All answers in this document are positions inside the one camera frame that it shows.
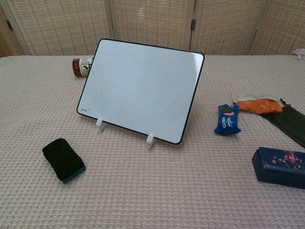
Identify navy floral glasses case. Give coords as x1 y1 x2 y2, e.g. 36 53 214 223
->
252 146 305 189

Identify black whiteboard eraser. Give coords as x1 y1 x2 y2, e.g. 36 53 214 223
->
42 137 87 184

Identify beige waffle tablecloth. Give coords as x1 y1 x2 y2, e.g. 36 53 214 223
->
0 54 305 229

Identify woven folding screen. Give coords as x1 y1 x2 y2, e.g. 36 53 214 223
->
0 0 305 58

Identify dark green drawstring pouch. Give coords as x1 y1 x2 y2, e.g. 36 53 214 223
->
259 98 305 148

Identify blue Oreo cookie pack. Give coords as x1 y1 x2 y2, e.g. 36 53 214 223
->
213 104 242 136

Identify orange snack bag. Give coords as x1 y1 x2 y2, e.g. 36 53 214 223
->
236 98 283 114

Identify white plastic board stand foot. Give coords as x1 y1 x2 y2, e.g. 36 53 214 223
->
96 117 107 132
146 134 156 150

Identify white dry-erase board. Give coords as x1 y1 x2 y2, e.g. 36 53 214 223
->
76 38 205 146

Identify brown jar with label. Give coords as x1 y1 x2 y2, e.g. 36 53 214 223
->
72 57 94 77

